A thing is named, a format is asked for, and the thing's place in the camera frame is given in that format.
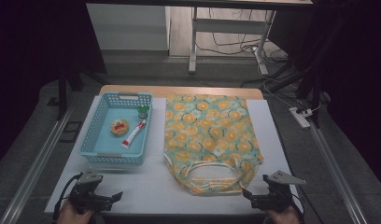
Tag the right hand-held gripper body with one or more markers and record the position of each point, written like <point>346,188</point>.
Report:
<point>277,197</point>

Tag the person's right hand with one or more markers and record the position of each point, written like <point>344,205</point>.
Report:
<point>283,217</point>

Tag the black metal stand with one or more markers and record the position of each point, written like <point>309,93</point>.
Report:
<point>62,93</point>
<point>308,84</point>

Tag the small green-capped bottle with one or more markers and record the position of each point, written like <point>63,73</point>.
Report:
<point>143,112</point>

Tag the aluminium rail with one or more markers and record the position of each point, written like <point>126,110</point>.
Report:
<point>338,174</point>
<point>33,168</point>

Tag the person's left hand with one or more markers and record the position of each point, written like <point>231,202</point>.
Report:
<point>72,217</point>

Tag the white power strip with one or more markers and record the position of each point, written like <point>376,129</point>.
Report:
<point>299,118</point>

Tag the red and white tube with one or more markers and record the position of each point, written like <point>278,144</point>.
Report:
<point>134,134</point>

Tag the white metal desk frame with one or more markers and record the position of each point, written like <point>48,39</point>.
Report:
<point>229,26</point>

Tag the orange fruit print bag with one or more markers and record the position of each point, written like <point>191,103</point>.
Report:
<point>207,130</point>

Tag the white cabinet panel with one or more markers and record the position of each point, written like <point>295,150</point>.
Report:
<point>126,28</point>

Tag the light blue plastic basket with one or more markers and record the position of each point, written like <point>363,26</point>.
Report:
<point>107,146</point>

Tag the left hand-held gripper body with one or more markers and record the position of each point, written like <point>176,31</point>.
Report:
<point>84,196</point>

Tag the black floor plate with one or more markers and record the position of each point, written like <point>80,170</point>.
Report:
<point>71,131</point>

